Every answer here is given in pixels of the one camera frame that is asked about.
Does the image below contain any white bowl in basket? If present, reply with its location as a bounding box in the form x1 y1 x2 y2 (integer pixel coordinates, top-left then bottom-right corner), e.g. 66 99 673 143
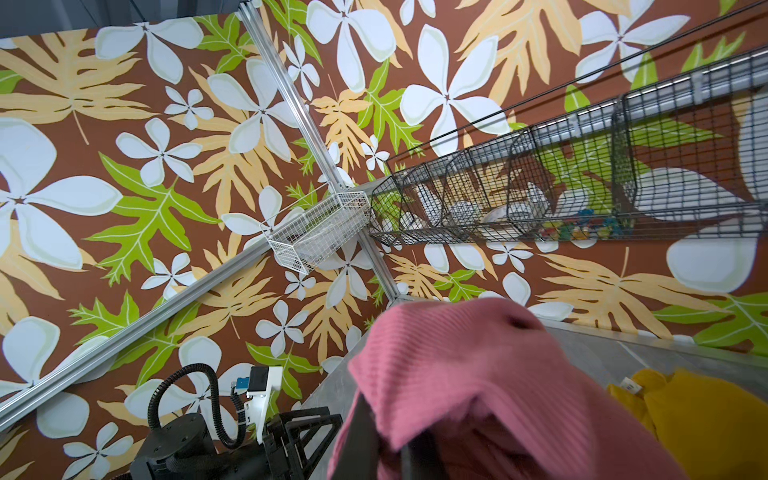
481 202 535 227

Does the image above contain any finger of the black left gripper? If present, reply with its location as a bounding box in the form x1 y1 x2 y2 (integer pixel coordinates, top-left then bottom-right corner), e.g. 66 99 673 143
281 407 343 479

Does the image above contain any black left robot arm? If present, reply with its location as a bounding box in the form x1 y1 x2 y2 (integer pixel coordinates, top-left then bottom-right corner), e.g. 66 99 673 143
120 363 343 479

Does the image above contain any yellow cloth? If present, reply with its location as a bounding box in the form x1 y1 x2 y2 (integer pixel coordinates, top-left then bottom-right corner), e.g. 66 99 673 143
606 369 767 479

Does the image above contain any dark pink cloth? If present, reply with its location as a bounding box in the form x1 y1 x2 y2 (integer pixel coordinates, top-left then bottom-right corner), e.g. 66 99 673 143
328 298 684 479

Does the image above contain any white wire basket left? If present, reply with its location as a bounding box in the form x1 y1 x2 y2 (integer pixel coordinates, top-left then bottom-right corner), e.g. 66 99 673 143
265 191 371 274

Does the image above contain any black wire basket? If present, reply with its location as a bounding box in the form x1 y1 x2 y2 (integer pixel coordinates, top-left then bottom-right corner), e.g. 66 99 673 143
371 50 767 245

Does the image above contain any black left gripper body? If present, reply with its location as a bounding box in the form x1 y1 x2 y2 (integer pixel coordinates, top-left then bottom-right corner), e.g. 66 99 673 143
239 420 300 479

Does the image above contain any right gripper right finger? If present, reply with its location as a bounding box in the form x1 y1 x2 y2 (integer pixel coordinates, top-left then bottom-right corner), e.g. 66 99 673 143
400 440 449 480

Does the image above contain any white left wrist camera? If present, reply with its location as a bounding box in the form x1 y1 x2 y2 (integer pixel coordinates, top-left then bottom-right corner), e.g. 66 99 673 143
234 366 283 444

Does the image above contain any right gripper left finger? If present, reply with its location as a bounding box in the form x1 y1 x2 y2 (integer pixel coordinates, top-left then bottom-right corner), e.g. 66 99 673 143
338 394 380 480

